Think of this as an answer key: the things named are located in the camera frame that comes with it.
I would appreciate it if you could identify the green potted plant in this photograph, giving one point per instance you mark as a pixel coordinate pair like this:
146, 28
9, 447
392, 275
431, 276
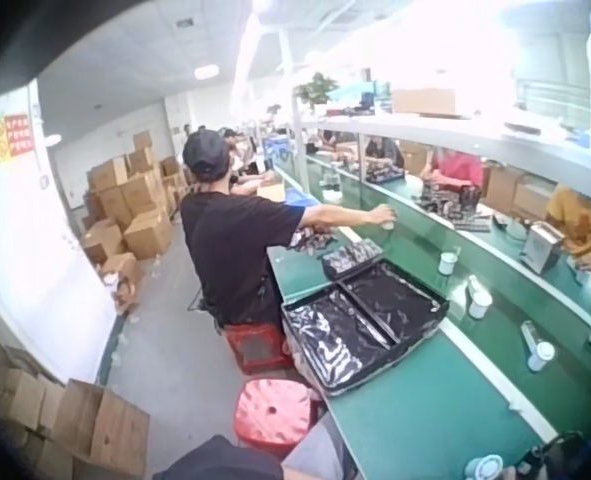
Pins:
316, 90

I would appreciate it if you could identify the blue plastic crate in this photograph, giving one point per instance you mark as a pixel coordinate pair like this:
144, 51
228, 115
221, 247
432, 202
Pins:
280, 152

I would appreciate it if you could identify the white overhead shelf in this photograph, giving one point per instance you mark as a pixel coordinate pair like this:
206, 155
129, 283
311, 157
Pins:
475, 134

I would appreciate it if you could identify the ceiling light panel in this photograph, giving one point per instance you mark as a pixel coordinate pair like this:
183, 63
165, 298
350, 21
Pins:
206, 71

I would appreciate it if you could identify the cardboard box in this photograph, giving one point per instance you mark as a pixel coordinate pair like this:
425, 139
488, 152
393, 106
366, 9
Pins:
423, 101

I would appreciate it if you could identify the pile of black parts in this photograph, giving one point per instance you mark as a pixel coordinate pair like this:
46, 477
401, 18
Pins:
312, 240

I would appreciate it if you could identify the small black parts tray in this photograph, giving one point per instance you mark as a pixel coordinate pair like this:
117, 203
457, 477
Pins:
350, 260

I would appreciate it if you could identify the heap of black parts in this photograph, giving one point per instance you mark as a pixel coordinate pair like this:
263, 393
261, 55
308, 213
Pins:
445, 199

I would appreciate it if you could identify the black divided tray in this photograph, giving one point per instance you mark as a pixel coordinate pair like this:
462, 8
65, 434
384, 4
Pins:
355, 325

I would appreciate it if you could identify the red and yellow wall sign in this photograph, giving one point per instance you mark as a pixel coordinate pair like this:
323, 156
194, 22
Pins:
12, 137

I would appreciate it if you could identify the white cup with blue print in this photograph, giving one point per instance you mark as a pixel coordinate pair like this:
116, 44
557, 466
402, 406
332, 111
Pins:
484, 469

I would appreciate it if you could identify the open cardboard cartons group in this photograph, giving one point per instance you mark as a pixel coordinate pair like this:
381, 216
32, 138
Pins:
95, 430

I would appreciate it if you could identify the flat black parts tray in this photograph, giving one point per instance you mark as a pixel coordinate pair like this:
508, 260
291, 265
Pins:
471, 226

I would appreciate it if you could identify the open carton with packets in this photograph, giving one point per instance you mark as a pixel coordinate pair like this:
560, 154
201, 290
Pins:
122, 280

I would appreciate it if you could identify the silver metal box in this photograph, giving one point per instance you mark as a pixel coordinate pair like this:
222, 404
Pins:
541, 247

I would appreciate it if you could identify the black tray of parts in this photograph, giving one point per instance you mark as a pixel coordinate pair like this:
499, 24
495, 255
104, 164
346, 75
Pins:
385, 173

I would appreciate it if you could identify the small grey part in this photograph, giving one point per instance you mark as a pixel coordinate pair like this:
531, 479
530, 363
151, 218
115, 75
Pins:
528, 336

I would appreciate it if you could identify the blue cloth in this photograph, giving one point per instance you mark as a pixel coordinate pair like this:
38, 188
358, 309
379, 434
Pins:
301, 197

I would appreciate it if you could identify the red plastic stool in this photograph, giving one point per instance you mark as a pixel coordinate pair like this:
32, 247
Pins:
275, 415
255, 350

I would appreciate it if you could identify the heap of cardboard cartons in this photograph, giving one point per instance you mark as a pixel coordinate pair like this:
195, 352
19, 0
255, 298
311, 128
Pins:
135, 200

